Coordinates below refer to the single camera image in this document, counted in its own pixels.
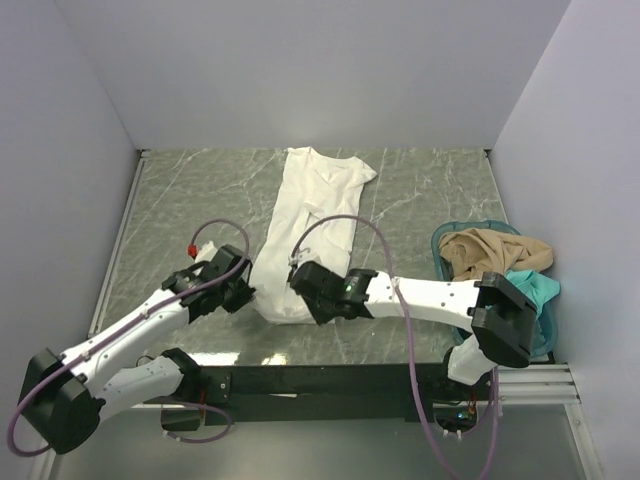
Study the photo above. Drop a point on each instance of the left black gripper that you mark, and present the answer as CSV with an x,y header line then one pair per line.
x,y
245,293

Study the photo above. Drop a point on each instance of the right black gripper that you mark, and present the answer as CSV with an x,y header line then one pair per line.
x,y
320,315

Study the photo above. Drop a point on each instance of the white t shirt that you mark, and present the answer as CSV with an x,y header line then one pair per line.
x,y
313,187

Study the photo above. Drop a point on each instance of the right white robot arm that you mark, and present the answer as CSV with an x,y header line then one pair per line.
x,y
498,318

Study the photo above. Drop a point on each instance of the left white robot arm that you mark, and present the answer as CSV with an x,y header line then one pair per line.
x,y
66,396

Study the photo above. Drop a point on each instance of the black base beam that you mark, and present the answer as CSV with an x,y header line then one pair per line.
x,y
308,393

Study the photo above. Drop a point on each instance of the beige t shirt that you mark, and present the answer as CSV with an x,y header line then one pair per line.
x,y
474,251

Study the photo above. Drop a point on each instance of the teal t shirt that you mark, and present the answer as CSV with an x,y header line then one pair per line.
x,y
539,288

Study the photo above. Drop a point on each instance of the teal plastic basket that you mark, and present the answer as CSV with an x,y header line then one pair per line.
x,y
546,330

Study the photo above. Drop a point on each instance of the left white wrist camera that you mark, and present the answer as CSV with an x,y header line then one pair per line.
x,y
205,252

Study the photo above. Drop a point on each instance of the right aluminium rail frame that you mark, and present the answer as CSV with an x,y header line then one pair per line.
x,y
538,384

